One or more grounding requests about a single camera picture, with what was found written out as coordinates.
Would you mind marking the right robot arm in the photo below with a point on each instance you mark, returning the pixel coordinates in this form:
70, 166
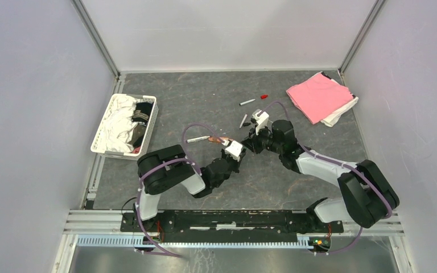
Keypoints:
366, 194

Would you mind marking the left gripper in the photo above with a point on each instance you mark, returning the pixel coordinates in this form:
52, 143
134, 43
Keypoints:
238, 162

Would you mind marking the black cloth in basket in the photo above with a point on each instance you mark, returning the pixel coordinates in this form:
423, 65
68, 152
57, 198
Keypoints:
141, 116

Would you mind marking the white pen middle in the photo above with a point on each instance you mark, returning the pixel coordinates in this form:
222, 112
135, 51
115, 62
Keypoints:
243, 121

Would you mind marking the white pen with orange tip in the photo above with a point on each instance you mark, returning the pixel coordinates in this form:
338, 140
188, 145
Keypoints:
196, 139

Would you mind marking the white pen upper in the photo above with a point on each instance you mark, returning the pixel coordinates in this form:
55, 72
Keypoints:
246, 102

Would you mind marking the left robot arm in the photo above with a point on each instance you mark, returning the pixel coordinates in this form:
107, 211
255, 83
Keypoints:
161, 170

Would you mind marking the white cloth in basket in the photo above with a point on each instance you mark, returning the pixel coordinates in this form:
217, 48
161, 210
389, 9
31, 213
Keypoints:
116, 127

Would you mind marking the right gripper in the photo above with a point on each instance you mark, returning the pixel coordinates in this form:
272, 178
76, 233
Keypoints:
251, 143

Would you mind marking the white plastic basket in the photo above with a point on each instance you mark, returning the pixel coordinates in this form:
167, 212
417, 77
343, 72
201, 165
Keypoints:
140, 151

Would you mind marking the pink folded cloth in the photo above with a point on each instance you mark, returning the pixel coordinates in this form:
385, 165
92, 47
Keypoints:
303, 99

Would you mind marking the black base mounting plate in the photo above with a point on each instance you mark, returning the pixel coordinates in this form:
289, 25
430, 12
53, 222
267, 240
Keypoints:
230, 226

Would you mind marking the orange pen cap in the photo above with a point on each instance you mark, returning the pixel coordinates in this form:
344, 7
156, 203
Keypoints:
219, 140

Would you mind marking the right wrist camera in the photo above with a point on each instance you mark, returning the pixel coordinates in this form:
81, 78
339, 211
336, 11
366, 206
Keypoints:
260, 119

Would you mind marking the aluminium frame rail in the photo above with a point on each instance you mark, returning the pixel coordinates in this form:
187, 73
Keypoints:
102, 228

